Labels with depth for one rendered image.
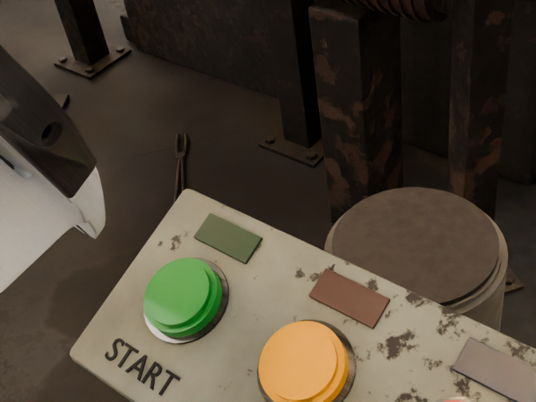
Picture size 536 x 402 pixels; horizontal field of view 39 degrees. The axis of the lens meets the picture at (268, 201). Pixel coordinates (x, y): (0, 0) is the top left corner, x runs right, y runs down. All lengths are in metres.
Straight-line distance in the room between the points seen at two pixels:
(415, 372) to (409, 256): 0.17
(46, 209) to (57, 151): 0.04
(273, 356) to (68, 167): 0.14
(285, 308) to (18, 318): 0.94
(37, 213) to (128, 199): 1.14
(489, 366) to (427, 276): 0.17
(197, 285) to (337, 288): 0.07
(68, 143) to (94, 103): 1.45
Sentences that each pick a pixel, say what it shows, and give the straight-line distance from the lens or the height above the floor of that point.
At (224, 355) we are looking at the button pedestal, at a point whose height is 0.60.
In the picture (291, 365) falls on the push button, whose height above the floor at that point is 0.61.
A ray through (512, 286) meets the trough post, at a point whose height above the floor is 0.01.
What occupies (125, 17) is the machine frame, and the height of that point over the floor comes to 0.07.
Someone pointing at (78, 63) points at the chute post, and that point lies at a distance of 1.83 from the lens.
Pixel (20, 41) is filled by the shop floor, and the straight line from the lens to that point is 2.03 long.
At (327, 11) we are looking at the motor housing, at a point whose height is 0.40.
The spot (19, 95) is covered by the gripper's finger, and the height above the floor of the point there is 0.78.
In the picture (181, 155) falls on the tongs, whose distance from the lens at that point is 1.45.
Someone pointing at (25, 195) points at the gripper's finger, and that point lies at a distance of 0.26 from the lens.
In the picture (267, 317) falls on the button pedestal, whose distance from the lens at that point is 0.37.
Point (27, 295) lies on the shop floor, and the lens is 1.31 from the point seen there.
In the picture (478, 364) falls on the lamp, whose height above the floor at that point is 0.61.
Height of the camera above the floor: 0.89
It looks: 42 degrees down
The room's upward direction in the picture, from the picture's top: 10 degrees counter-clockwise
